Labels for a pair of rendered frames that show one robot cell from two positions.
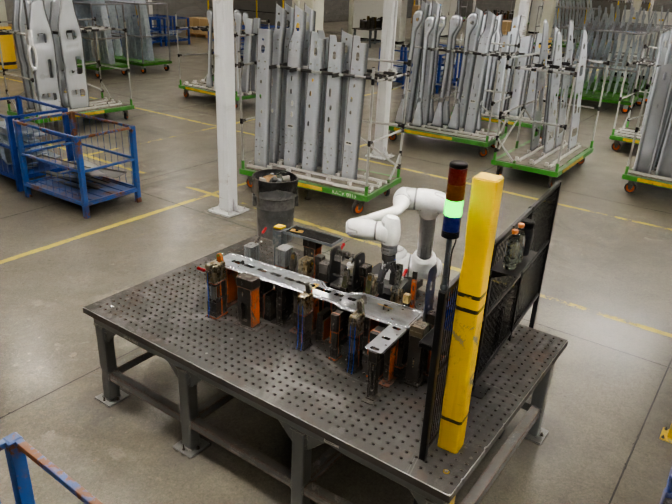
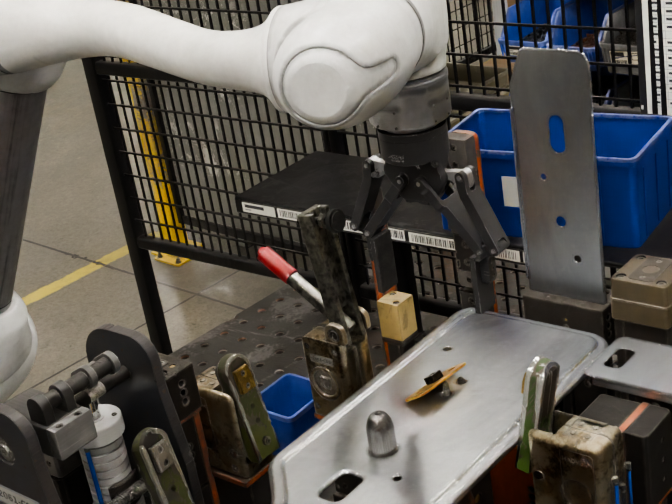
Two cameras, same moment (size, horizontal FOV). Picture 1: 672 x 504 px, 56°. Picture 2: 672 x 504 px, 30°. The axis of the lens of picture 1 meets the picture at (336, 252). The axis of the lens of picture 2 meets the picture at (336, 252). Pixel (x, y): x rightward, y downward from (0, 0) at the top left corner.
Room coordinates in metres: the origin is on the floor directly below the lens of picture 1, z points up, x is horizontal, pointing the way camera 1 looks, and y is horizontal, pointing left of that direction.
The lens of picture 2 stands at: (2.93, 0.99, 1.78)
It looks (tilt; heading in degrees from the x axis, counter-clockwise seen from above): 24 degrees down; 282
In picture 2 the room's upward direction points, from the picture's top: 10 degrees counter-clockwise
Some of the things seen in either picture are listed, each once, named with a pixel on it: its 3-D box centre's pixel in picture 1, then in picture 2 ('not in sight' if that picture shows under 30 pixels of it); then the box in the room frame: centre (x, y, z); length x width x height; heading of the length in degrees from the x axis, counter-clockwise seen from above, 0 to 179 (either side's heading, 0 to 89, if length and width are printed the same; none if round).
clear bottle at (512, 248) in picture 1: (512, 249); not in sight; (2.78, -0.83, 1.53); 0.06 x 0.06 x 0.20
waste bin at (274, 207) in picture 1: (275, 207); not in sight; (6.42, 0.67, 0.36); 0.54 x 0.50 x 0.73; 145
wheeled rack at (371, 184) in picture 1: (321, 127); not in sight; (8.08, 0.26, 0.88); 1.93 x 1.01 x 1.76; 61
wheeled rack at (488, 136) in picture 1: (450, 93); not in sight; (11.08, -1.83, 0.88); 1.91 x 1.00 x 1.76; 58
